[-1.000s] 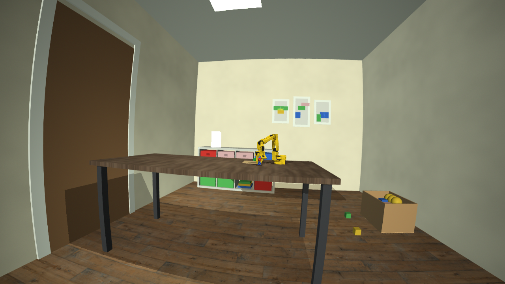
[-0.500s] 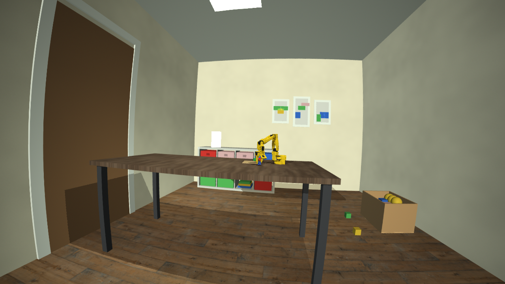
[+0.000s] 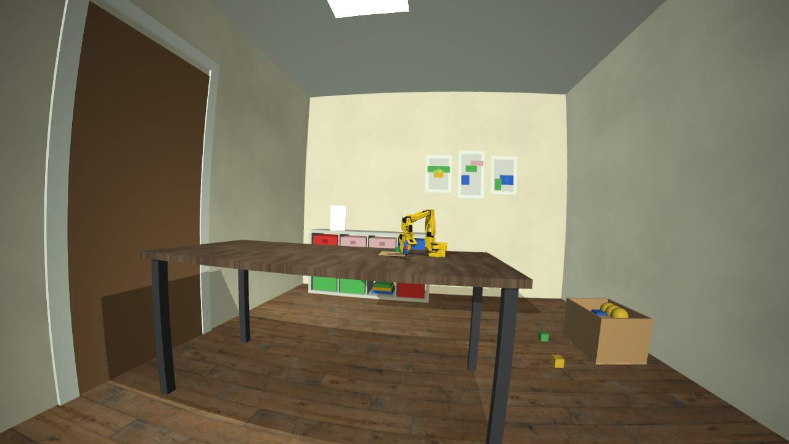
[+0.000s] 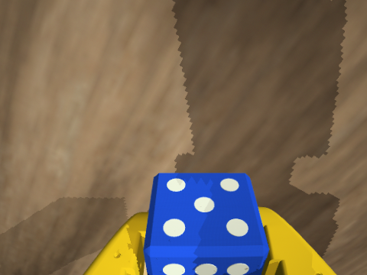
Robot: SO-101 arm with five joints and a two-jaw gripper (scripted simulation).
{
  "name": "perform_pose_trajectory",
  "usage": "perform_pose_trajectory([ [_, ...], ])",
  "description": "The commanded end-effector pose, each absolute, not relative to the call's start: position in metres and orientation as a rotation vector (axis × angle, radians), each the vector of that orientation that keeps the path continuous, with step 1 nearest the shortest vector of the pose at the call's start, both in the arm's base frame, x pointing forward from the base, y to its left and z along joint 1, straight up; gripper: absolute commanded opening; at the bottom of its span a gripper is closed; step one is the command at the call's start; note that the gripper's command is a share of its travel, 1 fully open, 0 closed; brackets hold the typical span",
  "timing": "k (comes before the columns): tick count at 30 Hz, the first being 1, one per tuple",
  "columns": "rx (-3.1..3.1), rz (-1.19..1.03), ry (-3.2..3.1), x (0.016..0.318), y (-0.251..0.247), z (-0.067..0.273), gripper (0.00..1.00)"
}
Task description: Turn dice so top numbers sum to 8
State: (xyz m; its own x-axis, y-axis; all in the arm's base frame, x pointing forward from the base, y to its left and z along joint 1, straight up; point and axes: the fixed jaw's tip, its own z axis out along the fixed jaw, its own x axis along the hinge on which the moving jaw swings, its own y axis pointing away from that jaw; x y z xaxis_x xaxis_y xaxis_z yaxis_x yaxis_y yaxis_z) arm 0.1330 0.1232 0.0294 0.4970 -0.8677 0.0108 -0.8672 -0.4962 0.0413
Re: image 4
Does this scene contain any blue die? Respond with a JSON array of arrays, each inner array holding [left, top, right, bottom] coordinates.
[[143, 173, 269, 275]]

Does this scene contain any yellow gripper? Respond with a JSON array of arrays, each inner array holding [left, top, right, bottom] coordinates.
[[83, 207, 336, 275]]

